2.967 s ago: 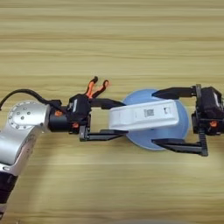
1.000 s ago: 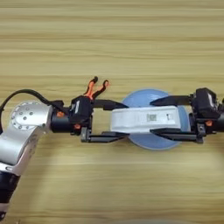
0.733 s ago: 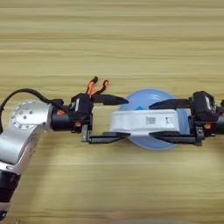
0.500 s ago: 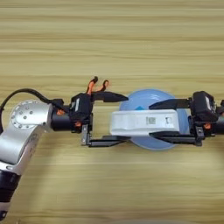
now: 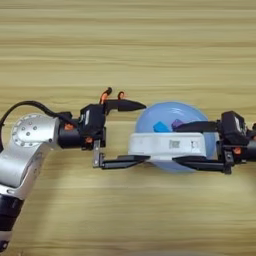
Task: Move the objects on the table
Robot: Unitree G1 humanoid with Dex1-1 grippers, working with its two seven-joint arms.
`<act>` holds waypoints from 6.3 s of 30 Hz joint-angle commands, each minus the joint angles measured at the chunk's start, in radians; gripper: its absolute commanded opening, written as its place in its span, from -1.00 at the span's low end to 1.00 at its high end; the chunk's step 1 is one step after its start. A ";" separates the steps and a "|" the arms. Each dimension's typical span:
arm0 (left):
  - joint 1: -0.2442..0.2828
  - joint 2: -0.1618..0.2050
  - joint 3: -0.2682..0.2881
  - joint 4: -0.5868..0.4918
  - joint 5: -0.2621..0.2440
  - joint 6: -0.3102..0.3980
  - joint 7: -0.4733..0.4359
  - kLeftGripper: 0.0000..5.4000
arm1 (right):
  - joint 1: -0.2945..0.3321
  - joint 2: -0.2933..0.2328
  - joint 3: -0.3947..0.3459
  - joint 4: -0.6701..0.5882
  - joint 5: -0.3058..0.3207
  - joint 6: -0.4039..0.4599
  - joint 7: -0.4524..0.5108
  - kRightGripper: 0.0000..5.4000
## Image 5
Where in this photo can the blue rectangular block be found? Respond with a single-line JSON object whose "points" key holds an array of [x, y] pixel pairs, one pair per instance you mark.
{"points": [[160, 127]]}

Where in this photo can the right black box white label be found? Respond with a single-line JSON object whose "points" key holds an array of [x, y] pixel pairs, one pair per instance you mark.
{"points": [[231, 125]]}

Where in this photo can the black box white label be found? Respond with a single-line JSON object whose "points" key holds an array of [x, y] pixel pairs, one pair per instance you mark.
{"points": [[93, 118], [231, 125]]}

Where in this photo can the white rectangular remote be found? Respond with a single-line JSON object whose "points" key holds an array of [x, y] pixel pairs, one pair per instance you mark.
{"points": [[156, 146]]}

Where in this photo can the orange black pliers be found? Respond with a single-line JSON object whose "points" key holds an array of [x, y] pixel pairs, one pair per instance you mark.
{"points": [[105, 95]]}

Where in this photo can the purple rectangular block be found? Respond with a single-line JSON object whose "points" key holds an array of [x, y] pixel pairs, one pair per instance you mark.
{"points": [[176, 123]]}

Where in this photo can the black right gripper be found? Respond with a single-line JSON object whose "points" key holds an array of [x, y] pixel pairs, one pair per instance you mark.
{"points": [[243, 151]]}

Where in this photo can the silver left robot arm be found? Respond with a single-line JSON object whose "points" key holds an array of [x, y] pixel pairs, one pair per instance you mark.
{"points": [[23, 150]]}

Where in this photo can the left black box white label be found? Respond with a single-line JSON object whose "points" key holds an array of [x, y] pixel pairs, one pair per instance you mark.
{"points": [[93, 118]]}

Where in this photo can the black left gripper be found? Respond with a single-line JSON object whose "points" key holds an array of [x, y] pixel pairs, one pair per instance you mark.
{"points": [[68, 136]]}

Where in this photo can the light blue round plate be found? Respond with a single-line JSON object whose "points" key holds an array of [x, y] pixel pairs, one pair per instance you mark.
{"points": [[166, 111]]}

